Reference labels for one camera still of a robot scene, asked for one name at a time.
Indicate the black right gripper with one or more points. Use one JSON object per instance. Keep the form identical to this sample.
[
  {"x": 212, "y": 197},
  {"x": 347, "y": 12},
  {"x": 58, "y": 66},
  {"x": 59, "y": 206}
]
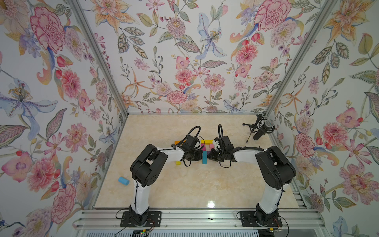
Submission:
[{"x": 212, "y": 155}]

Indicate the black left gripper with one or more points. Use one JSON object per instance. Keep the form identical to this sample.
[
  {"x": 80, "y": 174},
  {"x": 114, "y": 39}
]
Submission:
[{"x": 199, "y": 156}]

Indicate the aluminium frame rail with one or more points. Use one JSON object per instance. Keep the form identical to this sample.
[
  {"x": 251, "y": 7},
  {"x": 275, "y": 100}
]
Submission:
[{"x": 198, "y": 219}]

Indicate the teal long block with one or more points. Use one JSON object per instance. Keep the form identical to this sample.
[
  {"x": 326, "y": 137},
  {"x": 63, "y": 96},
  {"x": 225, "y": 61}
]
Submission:
[{"x": 204, "y": 157}]

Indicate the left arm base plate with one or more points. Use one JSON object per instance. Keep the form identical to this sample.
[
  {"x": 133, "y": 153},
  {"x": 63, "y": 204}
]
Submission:
[{"x": 148, "y": 219}]

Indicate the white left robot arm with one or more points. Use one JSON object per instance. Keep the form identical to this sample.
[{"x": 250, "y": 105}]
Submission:
[{"x": 148, "y": 166}]

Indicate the yellow long block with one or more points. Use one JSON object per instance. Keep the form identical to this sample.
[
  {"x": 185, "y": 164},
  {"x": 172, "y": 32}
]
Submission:
[{"x": 206, "y": 141}]

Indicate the light blue block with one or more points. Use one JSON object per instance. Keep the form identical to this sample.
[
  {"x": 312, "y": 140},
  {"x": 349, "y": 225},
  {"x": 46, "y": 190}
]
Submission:
[{"x": 123, "y": 181}]

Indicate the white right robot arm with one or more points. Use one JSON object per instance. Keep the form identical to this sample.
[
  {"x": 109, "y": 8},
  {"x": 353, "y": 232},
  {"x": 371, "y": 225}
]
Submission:
[{"x": 275, "y": 168}]

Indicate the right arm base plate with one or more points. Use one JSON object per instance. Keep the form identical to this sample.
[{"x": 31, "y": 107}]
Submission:
[{"x": 259, "y": 219}]

